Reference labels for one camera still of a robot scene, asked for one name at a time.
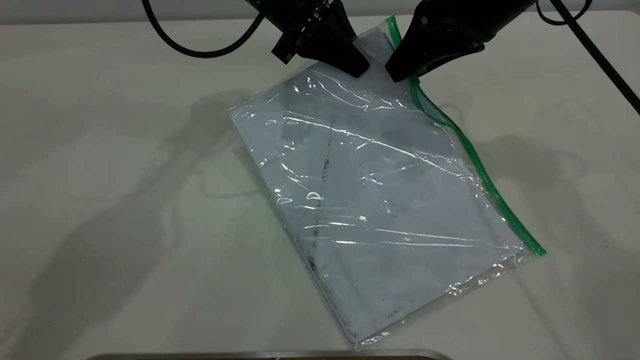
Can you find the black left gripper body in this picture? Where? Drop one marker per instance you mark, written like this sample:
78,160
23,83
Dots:
295,25

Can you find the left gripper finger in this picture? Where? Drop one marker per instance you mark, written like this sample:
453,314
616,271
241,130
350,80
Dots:
340,50

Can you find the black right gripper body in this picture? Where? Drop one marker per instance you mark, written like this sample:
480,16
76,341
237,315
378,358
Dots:
465,20

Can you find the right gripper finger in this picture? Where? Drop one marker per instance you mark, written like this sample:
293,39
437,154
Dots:
450,59
407,57

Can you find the clear plastic green-zip bag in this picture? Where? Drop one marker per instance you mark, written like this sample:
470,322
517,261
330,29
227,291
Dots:
380,200

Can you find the silver metal frame edge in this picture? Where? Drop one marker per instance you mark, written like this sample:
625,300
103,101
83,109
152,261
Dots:
270,354

